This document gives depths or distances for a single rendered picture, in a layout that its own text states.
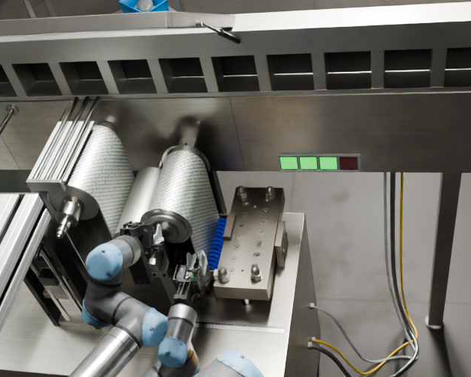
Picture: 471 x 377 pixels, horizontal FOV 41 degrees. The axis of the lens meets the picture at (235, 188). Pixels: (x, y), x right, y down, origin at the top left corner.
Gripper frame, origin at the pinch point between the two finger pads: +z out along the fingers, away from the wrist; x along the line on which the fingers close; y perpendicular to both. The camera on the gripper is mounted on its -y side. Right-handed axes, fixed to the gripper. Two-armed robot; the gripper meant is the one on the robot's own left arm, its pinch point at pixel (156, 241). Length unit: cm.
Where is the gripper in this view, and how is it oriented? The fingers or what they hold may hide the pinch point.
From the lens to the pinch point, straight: 176.8
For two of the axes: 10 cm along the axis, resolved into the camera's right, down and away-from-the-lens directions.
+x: -9.7, -0.1, 2.3
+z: 2.3, -1.3, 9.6
